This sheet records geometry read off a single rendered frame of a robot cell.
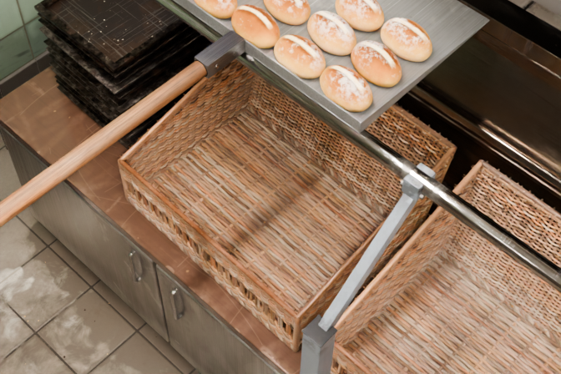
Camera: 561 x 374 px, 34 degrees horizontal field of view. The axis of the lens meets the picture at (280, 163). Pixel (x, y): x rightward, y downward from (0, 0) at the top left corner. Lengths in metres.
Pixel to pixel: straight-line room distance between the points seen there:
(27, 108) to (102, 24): 0.37
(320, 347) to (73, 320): 1.25
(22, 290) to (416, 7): 1.53
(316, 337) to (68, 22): 0.97
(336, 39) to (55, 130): 0.95
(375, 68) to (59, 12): 0.88
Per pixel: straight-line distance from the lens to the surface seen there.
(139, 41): 2.04
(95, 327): 2.63
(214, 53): 1.53
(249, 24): 1.56
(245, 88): 2.21
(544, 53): 1.66
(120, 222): 2.10
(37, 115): 2.33
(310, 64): 1.51
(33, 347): 2.64
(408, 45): 1.56
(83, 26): 2.09
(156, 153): 2.08
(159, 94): 1.48
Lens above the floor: 2.32
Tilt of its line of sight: 53 degrees down
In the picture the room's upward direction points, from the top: 1 degrees clockwise
